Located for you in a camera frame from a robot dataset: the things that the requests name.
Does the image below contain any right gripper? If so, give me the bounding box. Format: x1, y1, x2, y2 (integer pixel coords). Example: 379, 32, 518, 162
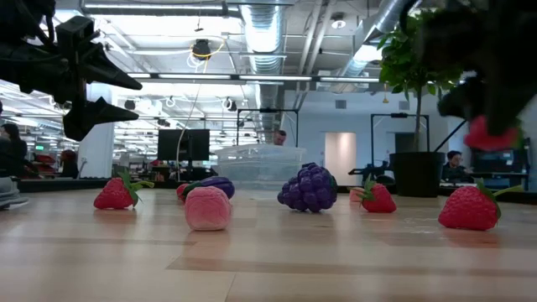
419, 24, 537, 138

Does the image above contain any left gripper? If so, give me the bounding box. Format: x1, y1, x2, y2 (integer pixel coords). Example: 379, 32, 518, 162
0, 15, 143, 142

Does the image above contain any purple toy eggplant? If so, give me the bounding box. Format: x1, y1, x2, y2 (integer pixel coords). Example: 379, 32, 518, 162
180, 175, 236, 200

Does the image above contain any purple toy grape bunch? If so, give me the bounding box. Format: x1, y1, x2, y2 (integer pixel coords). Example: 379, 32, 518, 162
277, 162, 339, 213

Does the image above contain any clear plastic tupperware container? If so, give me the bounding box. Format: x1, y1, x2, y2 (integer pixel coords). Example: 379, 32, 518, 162
215, 143, 308, 190

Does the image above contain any dark display on stand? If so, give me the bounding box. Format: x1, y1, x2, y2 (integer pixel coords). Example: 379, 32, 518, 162
470, 137, 532, 190

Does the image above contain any white building column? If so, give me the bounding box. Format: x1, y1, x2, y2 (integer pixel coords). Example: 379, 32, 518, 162
77, 81, 117, 180

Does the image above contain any black background monitor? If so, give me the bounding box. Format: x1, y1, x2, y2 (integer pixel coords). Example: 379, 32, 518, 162
157, 128, 211, 163

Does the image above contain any green plant in black pot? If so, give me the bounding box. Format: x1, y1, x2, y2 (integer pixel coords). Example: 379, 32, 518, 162
376, 8, 465, 198

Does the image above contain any grey folded cloth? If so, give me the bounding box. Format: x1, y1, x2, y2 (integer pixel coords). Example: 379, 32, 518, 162
0, 175, 30, 211

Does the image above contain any black metal gantry frame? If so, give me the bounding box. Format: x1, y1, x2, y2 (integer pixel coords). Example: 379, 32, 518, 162
370, 112, 431, 169

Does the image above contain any black aluminium table frame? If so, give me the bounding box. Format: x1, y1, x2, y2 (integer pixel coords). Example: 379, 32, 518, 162
16, 176, 537, 206

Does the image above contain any silver ventilation duct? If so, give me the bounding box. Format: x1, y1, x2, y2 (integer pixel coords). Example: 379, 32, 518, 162
331, 0, 414, 96
238, 0, 293, 131

